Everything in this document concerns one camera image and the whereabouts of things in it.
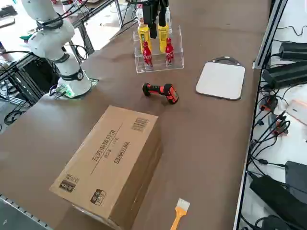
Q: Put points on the red cola bottle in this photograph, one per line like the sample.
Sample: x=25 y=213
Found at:
x=147 y=56
x=169 y=52

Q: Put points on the yellow drink bottle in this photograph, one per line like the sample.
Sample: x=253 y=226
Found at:
x=144 y=36
x=163 y=36

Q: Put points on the black equipment rack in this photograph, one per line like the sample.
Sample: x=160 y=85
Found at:
x=36 y=72

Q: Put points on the white power strip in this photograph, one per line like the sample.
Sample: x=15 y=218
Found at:
x=299 y=111

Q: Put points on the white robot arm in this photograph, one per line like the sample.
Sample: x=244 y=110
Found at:
x=50 y=38

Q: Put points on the orange black barcode scanner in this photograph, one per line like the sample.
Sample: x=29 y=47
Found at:
x=169 y=92

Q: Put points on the aluminium table rail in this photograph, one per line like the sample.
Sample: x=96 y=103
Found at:
x=21 y=210

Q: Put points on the black power adapter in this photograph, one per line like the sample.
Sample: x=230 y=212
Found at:
x=275 y=194
x=285 y=74
x=297 y=176
x=293 y=50

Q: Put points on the white flat scale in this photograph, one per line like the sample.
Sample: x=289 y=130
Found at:
x=220 y=80

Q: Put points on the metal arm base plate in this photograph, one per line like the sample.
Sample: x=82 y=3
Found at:
x=94 y=81

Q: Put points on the brown cardboard box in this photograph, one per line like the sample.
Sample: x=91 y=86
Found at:
x=108 y=155

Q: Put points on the aluminium frame post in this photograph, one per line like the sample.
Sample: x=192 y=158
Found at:
x=271 y=31

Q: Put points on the clear acrylic shelf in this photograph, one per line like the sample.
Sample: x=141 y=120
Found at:
x=175 y=60

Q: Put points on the white bottle pink cap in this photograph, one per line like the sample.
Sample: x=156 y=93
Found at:
x=168 y=18
x=140 y=18

